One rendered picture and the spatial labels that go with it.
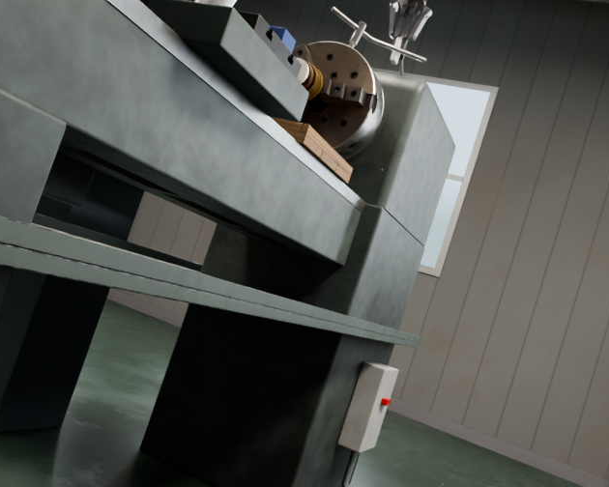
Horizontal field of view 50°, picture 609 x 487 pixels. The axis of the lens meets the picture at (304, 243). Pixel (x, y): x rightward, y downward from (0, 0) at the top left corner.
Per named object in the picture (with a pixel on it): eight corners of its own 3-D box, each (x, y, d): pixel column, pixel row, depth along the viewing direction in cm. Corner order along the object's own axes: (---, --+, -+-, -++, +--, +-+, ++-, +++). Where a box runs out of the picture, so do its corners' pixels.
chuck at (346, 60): (257, 140, 185) (306, 42, 185) (350, 181, 172) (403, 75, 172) (243, 129, 177) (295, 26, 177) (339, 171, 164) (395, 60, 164)
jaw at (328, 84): (333, 93, 172) (375, 96, 167) (329, 110, 171) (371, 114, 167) (319, 75, 162) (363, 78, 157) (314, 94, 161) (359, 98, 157)
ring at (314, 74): (300, 69, 168) (285, 52, 159) (332, 74, 164) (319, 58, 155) (288, 101, 167) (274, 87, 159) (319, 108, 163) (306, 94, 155)
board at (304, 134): (225, 153, 172) (230, 139, 172) (348, 184, 157) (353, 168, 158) (161, 111, 144) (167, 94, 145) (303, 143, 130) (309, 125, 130)
